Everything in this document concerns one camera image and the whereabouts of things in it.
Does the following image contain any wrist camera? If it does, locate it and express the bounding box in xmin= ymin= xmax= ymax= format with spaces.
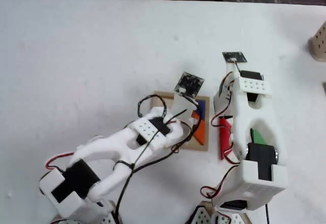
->
xmin=174 ymin=72 xmax=206 ymax=100
xmin=222 ymin=51 xmax=248 ymax=64

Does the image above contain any square wooden tray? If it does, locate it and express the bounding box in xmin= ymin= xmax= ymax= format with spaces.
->
xmin=151 ymin=91 xmax=211 ymax=153

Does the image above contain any blue tangram piece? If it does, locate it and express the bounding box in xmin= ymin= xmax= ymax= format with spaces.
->
xmin=194 ymin=99 xmax=207 ymax=115

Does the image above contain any red tangram piece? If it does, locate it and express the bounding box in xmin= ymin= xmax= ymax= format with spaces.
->
xmin=218 ymin=116 xmax=235 ymax=161

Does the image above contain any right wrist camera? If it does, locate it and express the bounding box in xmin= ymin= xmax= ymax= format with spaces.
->
xmin=222 ymin=51 xmax=248 ymax=64

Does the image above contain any beige holed stand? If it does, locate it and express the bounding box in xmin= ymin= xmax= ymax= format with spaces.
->
xmin=308 ymin=20 xmax=326 ymax=62

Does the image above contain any orange tangram piece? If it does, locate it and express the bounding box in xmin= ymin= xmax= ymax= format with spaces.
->
xmin=189 ymin=110 xmax=207 ymax=145

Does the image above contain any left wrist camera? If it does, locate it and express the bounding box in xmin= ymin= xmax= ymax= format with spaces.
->
xmin=174 ymin=72 xmax=206 ymax=100

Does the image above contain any green tangram piece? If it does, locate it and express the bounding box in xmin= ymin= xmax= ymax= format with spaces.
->
xmin=249 ymin=128 xmax=268 ymax=146

